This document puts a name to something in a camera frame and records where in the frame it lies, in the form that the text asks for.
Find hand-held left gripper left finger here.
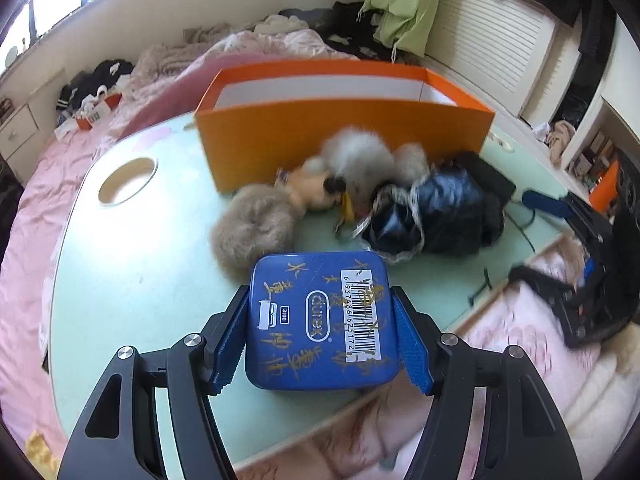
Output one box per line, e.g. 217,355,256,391
57,285,251,480

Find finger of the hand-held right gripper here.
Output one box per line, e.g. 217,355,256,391
521,189,581,221
507,264,576,313

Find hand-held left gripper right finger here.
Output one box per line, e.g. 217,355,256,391
390,285,583,480

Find blue tin box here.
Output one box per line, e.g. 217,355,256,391
245,252,403,392

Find orange cardboard box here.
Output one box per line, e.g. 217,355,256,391
194,57,496,193

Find beige crumpled cloth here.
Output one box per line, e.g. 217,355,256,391
532,120,576,166

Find pink floral blanket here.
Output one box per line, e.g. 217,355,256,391
235,240,640,480

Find black cloth with lace trim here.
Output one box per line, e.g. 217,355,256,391
360,160,506,266

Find light green bed table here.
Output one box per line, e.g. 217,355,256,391
47,110,586,466

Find white slatted panel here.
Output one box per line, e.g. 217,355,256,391
425,0,558,116

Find fluffy beige plush toy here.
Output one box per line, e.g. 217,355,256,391
209,127,431,268

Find black hanging clothes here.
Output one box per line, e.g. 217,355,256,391
475,0,621,61

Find yellow printed cloth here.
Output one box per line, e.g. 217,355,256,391
25,430,61,471

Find pink bed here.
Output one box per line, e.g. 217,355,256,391
0,30,201,461

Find light green hanging cloth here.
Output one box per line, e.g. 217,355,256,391
360,0,443,63

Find large black clothes pile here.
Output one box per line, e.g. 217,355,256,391
277,2,396,61

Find small orange white carton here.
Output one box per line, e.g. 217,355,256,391
75,92,123,131

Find pink crumpled quilt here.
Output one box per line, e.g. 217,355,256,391
132,30,361,91

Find small black clothes pile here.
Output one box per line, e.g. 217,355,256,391
57,60,135,111

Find cream desk with drawer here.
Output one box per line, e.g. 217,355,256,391
0,102,41,171

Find white crumpled garment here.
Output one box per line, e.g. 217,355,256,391
255,14,311,36

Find black cable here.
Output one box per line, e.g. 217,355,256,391
502,200,538,256

